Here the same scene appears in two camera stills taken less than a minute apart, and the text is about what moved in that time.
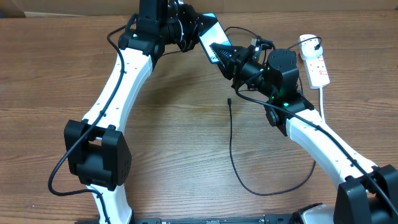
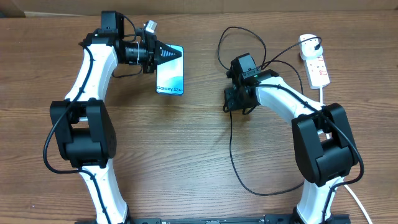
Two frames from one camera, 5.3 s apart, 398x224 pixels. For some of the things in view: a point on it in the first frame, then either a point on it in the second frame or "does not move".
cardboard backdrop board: x=46 y=7 does not move
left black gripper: x=199 y=24 → x=155 y=48
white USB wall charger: x=307 y=48 does not move
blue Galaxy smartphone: x=215 y=33 → x=170 y=75
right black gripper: x=232 y=66 → x=231 y=95
